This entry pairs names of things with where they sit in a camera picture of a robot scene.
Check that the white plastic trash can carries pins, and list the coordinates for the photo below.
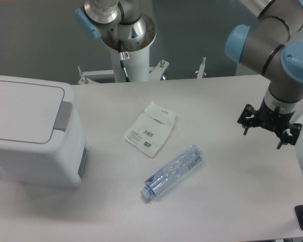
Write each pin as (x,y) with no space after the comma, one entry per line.
(60,161)

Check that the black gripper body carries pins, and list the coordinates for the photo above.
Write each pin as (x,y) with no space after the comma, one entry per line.
(273,120)

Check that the white trash can lid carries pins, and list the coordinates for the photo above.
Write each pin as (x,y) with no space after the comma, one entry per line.
(28,110)

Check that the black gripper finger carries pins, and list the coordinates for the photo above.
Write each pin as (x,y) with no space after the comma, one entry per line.
(248,118)
(289,135)

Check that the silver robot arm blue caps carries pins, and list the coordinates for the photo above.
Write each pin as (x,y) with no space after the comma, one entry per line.
(268,51)

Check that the white plastic packaging bag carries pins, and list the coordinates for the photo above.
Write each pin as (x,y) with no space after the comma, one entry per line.
(151,129)

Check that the metal levelling bolt right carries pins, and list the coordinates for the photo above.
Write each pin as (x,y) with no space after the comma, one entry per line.
(200,73)

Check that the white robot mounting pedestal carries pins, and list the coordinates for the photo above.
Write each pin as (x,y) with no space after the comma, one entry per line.
(136,65)

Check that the crushed clear plastic bottle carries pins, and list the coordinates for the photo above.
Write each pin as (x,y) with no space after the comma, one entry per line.
(171,172)

